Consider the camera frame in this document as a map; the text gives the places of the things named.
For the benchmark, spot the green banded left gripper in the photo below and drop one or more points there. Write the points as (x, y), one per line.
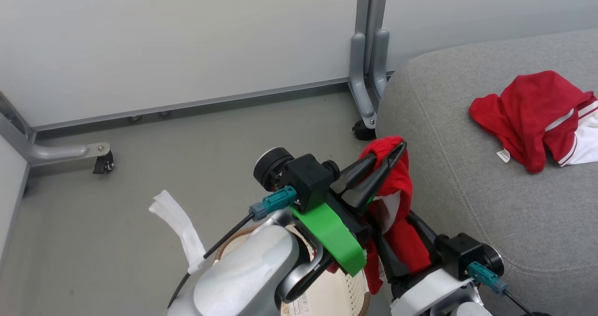
(334, 234)

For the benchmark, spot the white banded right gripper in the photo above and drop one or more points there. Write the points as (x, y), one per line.
(427, 292)

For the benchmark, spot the red white-striped shorts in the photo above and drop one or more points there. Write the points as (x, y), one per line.
(402, 185)

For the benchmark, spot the red white-trimmed shirt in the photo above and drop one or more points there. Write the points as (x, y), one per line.
(528, 110)

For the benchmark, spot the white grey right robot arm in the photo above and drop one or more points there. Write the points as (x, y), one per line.
(469, 310)

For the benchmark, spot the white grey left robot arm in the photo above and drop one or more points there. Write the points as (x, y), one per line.
(243, 269)

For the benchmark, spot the grey fabric sofa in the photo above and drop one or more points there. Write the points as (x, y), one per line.
(467, 204)

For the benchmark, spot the black caster wheel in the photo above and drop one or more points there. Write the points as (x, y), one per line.
(362, 131)
(103, 163)

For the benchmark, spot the white plastic laundry basket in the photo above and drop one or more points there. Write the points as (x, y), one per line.
(334, 295)

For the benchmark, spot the white fabric strip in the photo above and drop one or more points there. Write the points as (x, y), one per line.
(180, 225)

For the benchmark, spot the small grey levelling foot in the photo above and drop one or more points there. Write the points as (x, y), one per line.
(164, 114)
(135, 118)

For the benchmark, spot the grey partition foot with caster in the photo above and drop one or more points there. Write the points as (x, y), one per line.
(14, 124)

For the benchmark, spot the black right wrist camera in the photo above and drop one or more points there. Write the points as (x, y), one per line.
(467, 255)

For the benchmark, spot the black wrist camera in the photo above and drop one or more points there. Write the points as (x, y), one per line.
(303, 173)
(467, 255)

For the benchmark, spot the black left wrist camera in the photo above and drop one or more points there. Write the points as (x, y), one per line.
(303, 173)

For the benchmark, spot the teal right camera connector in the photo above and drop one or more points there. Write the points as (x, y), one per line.
(486, 277)

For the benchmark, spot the teal camera connector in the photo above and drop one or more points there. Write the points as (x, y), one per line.
(486, 277)
(275, 201)

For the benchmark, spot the teal left camera connector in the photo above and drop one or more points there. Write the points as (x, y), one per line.
(275, 201)

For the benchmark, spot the grey partition post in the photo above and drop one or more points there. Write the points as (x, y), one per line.
(371, 7)

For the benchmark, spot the grey partition bottom rail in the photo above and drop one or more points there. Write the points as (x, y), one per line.
(187, 105)

